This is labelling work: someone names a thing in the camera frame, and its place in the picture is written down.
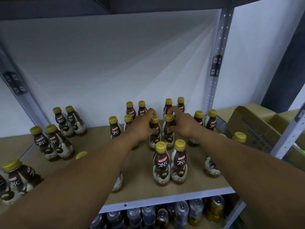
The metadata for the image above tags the person's left hand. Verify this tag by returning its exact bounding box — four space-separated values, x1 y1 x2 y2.
124 108 158 144

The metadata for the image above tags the person's right hand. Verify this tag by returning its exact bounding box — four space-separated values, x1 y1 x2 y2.
166 106 204 139

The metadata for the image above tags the Kopiko bottle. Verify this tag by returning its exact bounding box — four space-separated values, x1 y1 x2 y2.
149 116 163 151
162 114 176 150

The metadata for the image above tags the group of Kopiko coffee bottles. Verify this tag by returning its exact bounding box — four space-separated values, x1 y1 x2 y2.
0 96 247 203

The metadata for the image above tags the white metal shelving rack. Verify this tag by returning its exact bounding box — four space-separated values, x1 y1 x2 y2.
0 0 305 229

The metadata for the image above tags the person's right forearm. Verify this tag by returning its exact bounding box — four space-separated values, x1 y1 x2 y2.
193 124 305 229

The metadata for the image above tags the person's left forearm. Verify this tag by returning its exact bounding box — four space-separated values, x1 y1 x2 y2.
0 132 139 229

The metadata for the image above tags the open brown carton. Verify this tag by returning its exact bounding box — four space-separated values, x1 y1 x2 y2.
217 103 305 172

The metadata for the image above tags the row of silver cans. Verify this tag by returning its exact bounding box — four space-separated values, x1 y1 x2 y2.
90 194 226 229

